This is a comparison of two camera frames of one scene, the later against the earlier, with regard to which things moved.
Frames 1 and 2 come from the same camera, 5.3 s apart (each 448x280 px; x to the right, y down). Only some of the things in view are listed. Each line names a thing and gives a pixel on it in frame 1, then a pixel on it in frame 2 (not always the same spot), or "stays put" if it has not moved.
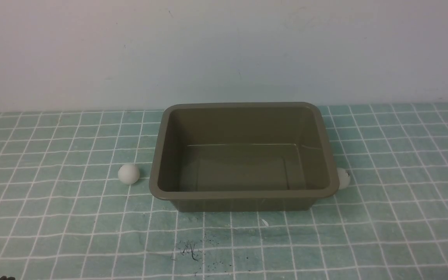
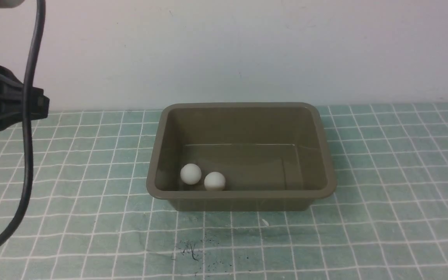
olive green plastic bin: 224,156 stays put
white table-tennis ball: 128,174 → 191,174
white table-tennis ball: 345,178 → 214,181
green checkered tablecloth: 49,204 stays put
